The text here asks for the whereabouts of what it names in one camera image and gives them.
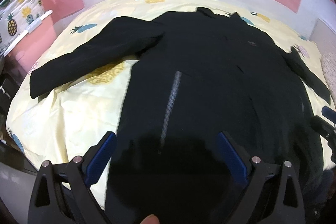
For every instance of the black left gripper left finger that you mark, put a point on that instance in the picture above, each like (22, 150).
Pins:
(61, 192)

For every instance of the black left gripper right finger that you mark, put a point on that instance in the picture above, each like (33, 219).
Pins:
(270, 192)

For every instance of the pink speckled pillow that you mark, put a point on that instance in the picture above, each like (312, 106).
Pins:
(328, 63)

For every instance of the person's fingertip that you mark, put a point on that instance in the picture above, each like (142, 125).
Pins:
(151, 219)

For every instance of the yellow pineapple print bedsheet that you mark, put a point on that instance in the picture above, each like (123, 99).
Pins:
(78, 108)

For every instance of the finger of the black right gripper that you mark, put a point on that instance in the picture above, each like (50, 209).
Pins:
(329, 113)

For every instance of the black large coat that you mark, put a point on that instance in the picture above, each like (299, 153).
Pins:
(195, 202)

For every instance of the pineapple print hanging cloth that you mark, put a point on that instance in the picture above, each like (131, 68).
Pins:
(17, 16)

